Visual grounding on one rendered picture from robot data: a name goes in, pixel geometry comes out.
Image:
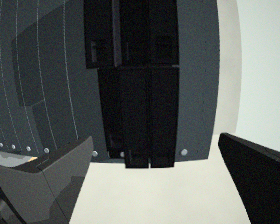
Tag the black server rack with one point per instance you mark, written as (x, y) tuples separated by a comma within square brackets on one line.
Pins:
[(48, 98)]

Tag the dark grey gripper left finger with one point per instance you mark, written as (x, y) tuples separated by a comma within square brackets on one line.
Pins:
[(45, 190)]

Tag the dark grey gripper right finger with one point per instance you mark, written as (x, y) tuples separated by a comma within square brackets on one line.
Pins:
[(255, 171)]

